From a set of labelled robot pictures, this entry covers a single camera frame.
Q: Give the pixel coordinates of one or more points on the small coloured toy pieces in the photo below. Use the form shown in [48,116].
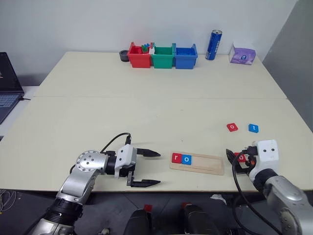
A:
[146,47]

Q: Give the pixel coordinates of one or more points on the green plastic bin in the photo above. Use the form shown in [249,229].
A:
[161,60]

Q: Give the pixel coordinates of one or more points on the white crumpled cloth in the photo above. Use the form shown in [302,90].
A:
[218,198]

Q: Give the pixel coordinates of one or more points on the red letter block r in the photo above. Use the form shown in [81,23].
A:
[176,157]

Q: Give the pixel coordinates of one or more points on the purple tissue pack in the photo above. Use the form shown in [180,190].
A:
[242,55]

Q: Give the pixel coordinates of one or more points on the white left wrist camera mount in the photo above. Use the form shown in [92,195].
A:
[125,156]

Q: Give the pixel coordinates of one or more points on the red letter block b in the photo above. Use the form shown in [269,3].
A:
[240,157]

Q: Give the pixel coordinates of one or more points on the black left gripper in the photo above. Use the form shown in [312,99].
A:
[134,163]

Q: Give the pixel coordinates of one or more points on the white small plastic piece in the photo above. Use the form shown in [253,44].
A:
[151,50]

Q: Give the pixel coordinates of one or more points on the blue letter block o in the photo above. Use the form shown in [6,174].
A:
[186,159]

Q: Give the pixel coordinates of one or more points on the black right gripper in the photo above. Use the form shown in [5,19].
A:
[249,162]

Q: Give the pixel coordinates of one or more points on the dark rounded shape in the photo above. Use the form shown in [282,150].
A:
[198,220]
[139,222]

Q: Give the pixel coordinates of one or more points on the red letter block o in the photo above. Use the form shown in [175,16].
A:
[231,126]

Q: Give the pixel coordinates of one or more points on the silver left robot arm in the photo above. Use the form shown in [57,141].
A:
[80,176]

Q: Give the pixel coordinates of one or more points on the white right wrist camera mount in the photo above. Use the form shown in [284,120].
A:
[267,156]

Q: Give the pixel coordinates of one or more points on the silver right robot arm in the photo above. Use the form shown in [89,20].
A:
[284,193]

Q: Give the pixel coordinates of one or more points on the wooden letter tray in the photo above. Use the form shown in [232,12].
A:
[207,164]

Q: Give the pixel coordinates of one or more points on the dark grey laptop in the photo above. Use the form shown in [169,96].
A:
[8,83]

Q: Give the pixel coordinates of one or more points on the black round dish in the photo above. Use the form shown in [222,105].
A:
[123,55]

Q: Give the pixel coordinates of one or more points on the blue plastic bin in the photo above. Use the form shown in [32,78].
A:
[184,60]

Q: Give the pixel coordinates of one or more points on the red plastic bin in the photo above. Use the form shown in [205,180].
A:
[139,58]

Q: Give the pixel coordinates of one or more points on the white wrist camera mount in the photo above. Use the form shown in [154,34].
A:
[125,156]
[267,156]

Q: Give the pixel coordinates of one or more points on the blue letter block t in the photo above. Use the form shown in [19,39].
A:
[253,128]

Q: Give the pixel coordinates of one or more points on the blue drink can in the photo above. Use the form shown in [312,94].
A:
[213,46]

